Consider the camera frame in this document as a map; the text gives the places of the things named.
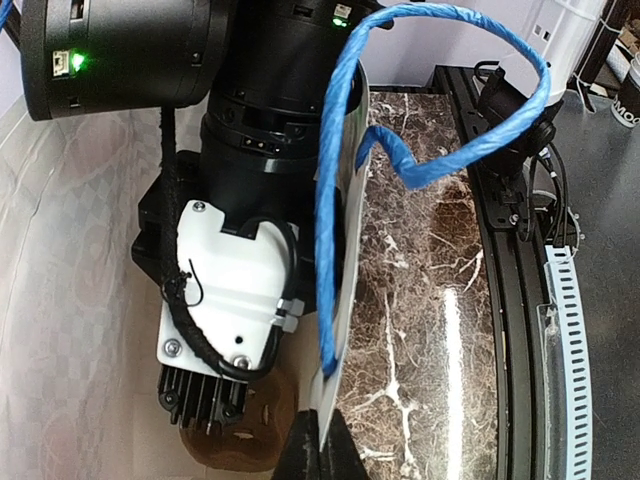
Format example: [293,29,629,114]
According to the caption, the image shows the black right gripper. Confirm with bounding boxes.
[130,149,351,311]

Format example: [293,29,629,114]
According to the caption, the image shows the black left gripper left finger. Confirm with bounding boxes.
[272,410,320,480]

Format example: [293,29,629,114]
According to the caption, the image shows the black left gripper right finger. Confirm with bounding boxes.
[320,409,369,480]

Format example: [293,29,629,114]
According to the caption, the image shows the brown cardboard cup carrier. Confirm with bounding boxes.
[171,367,298,473]

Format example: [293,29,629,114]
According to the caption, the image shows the blue checkered paper bag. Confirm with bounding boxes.
[0,2,551,480]

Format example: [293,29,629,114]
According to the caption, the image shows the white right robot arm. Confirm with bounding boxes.
[20,1,380,311]

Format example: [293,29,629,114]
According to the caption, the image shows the black front rail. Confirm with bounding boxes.
[432,64,551,480]

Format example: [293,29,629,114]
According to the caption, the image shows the white slotted cable duct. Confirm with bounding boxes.
[545,246,593,479]

